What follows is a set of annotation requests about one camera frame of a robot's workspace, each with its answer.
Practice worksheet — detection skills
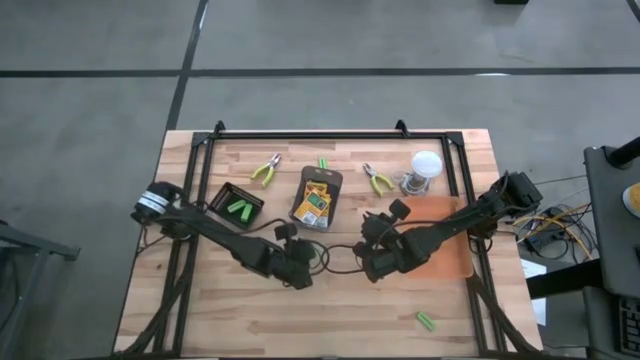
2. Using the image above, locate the grey metal side table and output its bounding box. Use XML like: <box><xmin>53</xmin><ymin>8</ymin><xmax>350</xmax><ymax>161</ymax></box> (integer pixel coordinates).
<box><xmin>583</xmin><ymin>144</ymin><xmax>640</xmax><ymax>300</ymax></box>

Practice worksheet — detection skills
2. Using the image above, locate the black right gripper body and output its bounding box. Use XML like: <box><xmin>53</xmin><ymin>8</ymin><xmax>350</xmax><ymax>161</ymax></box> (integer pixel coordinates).
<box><xmin>365</xmin><ymin>198</ymin><xmax>413</xmax><ymax>284</ymax></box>

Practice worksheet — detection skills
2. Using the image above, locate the black computer keyboard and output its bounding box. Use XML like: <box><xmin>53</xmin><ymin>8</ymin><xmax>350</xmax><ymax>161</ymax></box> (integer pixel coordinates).
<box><xmin>617</xmin><ymin>295</ymin><xmax>640</xmax><ymax>357</ymax></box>

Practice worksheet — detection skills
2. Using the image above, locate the orange translucent plastic tray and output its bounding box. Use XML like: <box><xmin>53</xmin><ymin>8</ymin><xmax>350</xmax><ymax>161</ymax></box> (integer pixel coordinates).
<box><xmin>402</xmin><ymin>195</ymin><xmax>475</xmax><ymax>281</ymax></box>

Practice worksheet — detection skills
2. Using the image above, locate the grey plastic handled bin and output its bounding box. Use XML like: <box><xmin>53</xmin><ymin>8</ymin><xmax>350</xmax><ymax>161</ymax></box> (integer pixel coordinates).
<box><xmin>288</xmin><ymin>165</ymin><xmax>345</xmax><ymax>233</ymax></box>

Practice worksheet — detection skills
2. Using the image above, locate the dark grey desk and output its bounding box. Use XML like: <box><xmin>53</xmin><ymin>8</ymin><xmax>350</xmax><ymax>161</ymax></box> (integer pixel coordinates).
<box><xmin>582</xmin><ymin>285</ymin><xmax>640</xmax><ymax>360</ymax></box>

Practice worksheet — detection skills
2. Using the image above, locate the yellow tape roll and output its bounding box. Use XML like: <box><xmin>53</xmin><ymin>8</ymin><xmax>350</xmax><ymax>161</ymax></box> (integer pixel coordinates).
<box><xmin>621</xmin><ymin>181</ymin><xmax>640</xmax><ymax>219</ymax></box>

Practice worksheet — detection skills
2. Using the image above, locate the black metal beam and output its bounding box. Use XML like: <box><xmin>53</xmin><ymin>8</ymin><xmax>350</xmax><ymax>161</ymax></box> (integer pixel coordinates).
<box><xmin>525</xmin><ymin>258</ymin><xmax>604</xmax><ymax>300</ymax></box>

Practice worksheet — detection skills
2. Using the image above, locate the black round post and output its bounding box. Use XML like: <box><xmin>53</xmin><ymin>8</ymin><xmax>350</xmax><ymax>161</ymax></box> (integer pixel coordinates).
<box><xmin>605</xmin><ymin>135</ymin><xmax>640</xmax><ymax>170</ymax></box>

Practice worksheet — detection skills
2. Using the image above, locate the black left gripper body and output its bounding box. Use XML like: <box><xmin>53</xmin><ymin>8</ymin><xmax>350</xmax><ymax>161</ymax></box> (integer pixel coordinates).
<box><xmin>269</xmin><ymin>223</ymin><xmax>317</xmax><ymax>291</ymax></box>

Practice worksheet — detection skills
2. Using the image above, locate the white paper sheet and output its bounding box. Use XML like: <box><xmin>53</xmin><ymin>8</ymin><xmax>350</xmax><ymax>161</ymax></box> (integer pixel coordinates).
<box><xmin>530</xmin><ymin>297</ymin><xmax>547</xmax><ymax>327</ymax></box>
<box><xmin>519</xmin><ymin>257</ymin><xmax>549</xmax><ymax>279</ymax></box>

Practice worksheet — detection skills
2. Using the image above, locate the clear jar with white lid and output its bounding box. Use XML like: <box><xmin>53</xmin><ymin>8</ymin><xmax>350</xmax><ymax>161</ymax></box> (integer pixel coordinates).
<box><xmin>398</xmin><ymin>149</ymin><xmax>445</xmax><ymax>197</ymax></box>

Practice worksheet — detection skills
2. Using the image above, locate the black plastic mesh basket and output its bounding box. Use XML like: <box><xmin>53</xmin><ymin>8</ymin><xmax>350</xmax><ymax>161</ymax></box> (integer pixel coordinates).
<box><xmin>207</xmin><ymin>181</ymin><xmax>266</xmax><ymax>231</ymax></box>

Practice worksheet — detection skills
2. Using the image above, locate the yellow floor cable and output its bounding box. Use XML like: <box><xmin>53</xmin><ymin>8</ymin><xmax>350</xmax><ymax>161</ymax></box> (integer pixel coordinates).
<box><xmin>512</xmin><ymin>202</ymin><xmax>596</xmax><ymax>261</ymax></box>

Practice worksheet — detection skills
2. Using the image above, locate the grey metal stand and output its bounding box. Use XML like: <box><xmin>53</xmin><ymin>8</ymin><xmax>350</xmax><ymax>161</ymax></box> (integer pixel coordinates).
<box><xmin>0</xmin><ymin>219</ymin><xmax>81</xmax><ymax>360</ymax></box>

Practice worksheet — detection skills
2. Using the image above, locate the black power strip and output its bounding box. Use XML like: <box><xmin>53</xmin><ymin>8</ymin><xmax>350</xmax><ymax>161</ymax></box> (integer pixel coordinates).
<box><xmin>527</xmin><ymin>230</ymin><xmax>569</xmax><ymax>254</ymax></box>

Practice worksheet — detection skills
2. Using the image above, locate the black aluminium table frame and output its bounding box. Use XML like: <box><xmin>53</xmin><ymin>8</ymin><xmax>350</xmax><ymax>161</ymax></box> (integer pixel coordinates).
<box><xmin>113</xmin><ymin>119</ymin><xmax>544</xmax><ymax>359</ymax></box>

